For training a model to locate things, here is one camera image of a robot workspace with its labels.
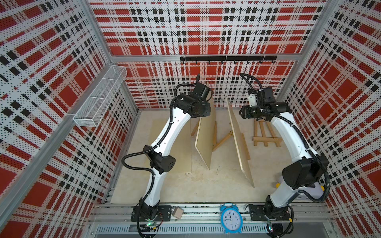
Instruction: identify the small wooden easel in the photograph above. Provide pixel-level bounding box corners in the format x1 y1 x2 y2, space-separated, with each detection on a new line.
252 120 283 148

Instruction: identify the wooden board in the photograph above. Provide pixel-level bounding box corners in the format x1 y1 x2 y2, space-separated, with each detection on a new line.
225 97 255 188
148 119 191 174
194 99 216 170

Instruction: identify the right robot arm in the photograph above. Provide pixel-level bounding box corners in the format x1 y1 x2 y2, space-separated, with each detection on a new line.
239 73 331 220

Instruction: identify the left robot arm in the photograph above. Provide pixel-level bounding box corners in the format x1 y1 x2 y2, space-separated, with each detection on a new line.
121 75 211 221

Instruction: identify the right wooden easel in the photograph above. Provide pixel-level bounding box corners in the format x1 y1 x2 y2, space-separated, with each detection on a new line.
241 133 251 161

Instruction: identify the lavender toaster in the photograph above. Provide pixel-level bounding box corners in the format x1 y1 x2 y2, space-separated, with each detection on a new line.
275 176 323 200

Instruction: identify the small brown square block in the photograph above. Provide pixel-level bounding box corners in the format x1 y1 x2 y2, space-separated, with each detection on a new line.
172 207 184 219

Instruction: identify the blue alarm clock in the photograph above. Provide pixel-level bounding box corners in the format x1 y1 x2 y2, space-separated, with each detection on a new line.
220 203 243 234

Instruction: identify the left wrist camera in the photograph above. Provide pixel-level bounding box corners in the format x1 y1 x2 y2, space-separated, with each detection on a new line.
191 82 210 101

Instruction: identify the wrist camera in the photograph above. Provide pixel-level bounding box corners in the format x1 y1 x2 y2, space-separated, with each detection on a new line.
248 87 276 108
191 82 210 101

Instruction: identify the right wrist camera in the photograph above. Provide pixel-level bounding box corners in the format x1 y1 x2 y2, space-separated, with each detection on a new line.
248 87 276 108

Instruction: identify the black hook rail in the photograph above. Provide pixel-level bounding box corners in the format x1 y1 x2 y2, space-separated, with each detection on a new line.
180 55 278 62

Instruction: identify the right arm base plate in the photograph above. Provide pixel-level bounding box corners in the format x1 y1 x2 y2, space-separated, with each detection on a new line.
245 204 294 221

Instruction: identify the white wire mesh basket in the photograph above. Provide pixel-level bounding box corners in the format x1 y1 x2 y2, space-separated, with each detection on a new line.
73 65 127 128

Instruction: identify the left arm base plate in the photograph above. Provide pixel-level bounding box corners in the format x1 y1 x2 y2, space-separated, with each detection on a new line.
131 203 172 222

